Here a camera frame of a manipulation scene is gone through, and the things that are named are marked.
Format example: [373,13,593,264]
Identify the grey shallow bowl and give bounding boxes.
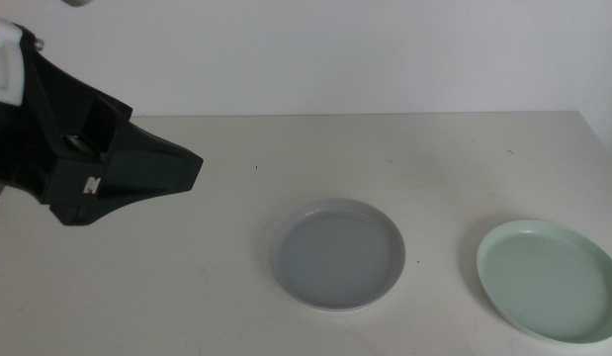
[269,197,407,309]

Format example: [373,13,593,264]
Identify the pale green shallow bowl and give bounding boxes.
[476,219,612,345]

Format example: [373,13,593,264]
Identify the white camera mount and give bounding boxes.
[0,16,28,108]

